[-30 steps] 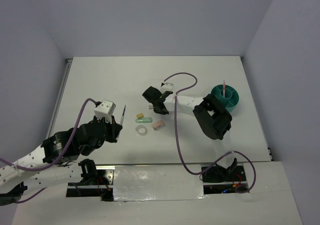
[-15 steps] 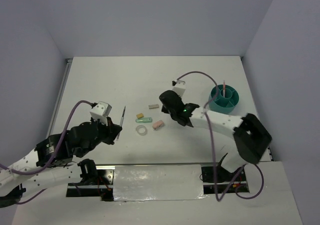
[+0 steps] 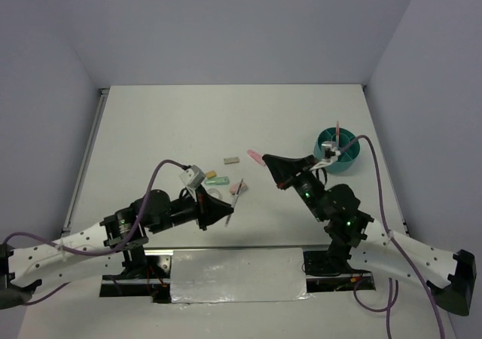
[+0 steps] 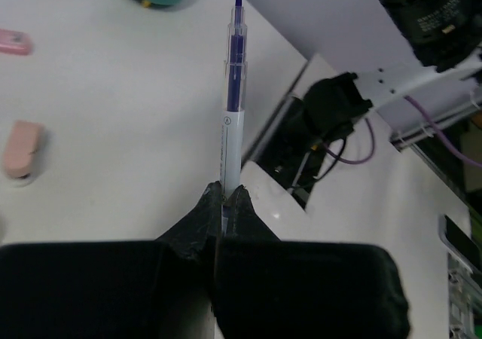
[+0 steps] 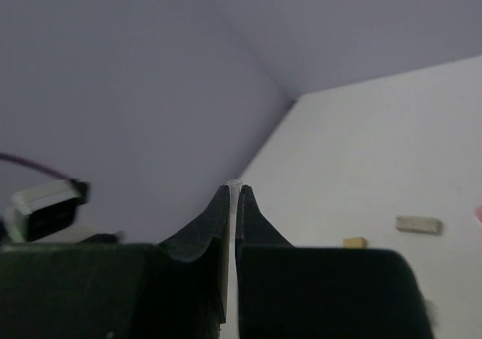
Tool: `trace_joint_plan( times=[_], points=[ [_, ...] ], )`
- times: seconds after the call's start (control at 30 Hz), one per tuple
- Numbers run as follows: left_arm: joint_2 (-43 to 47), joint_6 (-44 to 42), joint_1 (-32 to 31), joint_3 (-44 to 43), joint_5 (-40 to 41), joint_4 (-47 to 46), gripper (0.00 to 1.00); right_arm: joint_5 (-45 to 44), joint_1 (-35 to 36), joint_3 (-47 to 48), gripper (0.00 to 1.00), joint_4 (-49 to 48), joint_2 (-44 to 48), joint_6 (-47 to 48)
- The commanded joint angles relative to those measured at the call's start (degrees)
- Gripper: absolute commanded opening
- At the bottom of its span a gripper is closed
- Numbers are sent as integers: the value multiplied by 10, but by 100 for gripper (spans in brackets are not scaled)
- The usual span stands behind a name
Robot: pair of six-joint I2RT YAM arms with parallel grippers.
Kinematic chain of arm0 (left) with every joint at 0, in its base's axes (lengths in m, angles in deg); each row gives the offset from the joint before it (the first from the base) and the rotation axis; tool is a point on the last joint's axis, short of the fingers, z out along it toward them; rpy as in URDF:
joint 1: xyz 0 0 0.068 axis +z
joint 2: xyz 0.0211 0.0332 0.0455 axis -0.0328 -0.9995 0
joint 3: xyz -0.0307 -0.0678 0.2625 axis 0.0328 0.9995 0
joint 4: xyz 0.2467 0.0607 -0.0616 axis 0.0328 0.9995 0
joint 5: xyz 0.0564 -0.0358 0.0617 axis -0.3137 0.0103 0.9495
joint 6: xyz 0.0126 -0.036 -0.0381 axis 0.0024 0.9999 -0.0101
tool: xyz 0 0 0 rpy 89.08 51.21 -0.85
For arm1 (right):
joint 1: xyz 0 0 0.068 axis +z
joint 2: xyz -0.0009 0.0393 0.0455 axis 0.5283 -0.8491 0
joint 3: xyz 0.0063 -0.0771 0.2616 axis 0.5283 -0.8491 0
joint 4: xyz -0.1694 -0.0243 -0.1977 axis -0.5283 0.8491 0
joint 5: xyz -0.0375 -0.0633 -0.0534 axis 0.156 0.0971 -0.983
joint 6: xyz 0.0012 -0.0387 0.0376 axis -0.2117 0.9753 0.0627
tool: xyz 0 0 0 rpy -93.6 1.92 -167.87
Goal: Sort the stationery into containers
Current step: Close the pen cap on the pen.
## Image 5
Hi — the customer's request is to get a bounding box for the clear ballpoint pen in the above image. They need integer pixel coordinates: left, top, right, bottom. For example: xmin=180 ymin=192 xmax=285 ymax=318
xmin=226 ymin=179 xmax=243 ymax=333

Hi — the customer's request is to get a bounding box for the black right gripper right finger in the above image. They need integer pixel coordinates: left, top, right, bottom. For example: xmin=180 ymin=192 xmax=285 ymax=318
xmin=235 ymin=185 xmax=433 ymax=338

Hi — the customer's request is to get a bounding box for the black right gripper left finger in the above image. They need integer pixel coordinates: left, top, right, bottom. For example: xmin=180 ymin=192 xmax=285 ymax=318
xmin=1 ymin=185 xmax=230 ymax=338

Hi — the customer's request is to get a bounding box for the yellow eraser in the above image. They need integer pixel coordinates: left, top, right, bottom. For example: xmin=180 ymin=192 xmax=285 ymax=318
xmin=343 ymin=237 xmax=368 ymax=249

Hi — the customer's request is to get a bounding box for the pink correction tape dispenser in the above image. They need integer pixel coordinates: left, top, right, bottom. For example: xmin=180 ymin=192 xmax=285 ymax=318
xmin=474 ymin=206 xmax=482 ymax=224

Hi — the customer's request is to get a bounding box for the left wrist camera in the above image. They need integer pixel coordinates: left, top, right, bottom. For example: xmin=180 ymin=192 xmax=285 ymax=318
xmin=4 ymin=179 xmax=90 ymax=243

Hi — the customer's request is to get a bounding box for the grey rectangular eraser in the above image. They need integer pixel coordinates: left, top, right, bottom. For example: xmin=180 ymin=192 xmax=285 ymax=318
xmin=395 ymin=215 xmax=444 ymax=236

